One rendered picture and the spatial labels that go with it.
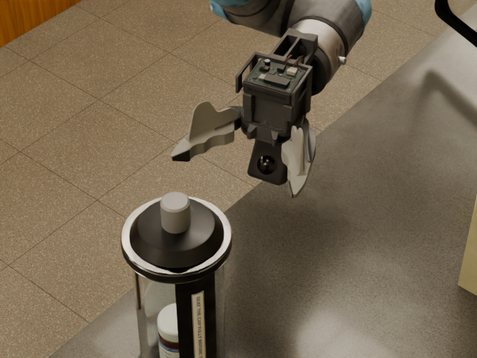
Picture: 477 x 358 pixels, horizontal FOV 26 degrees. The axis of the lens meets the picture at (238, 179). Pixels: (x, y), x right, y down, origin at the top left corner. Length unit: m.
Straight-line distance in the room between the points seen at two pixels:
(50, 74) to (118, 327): 2.04
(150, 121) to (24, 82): 0.44
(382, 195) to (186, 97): 1.74
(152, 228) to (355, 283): 0.36
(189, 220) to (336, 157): 0.48
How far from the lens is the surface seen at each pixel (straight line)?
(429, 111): 1.53
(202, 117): 1.13
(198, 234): 0.98
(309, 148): 1.14
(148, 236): 0.98
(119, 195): 2.76
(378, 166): 1.43
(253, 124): 1.16
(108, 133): 2.96
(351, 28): 1.27
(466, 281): 1.27
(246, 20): 1.28
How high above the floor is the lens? 1.88
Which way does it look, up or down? 42 degrees down
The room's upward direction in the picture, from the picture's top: straight up
